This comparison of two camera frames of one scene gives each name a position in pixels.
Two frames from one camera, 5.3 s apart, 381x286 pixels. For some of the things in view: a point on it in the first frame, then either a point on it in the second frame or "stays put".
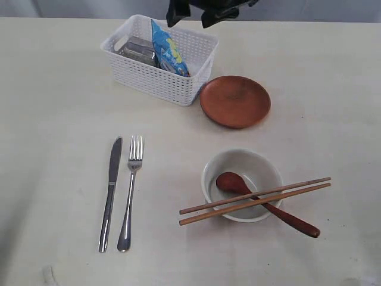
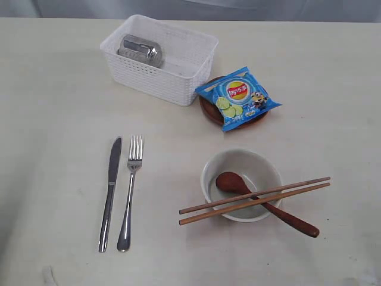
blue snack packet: [167, 53] to [241, 97]
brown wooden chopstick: [228, 201] stays put
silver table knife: [114, 168] stays put
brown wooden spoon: [234, 182] stays put
